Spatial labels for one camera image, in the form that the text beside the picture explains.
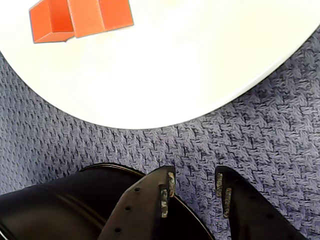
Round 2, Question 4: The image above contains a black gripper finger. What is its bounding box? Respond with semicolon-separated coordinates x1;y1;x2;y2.
215;165;309;240
97;165;177;240

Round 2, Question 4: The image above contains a white round plate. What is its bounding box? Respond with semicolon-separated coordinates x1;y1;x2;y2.
0;0;320;130

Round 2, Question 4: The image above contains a black metal bucket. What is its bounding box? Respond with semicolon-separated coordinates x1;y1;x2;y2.
0;162;216;240

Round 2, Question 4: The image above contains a red cube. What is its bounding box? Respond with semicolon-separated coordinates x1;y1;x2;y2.
66;0;135;39
28;0;76;45

